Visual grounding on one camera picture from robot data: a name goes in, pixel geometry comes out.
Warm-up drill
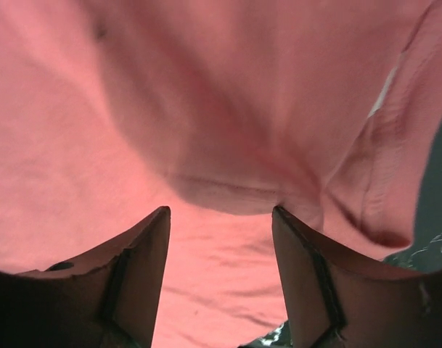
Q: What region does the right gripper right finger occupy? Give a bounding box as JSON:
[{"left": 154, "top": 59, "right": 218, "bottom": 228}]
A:
[{"left": 272, "top": 207, "right": 442, "bottom": 347}]

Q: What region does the pink t shirt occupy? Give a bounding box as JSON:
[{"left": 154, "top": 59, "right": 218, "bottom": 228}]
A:
[{"left": 0, "top": 1, "right": 442, "bottom": 347}]

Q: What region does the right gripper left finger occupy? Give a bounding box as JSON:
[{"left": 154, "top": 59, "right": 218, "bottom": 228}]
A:
[{"left": 0, "top": 207, "right": 171, "bottom": 347}]

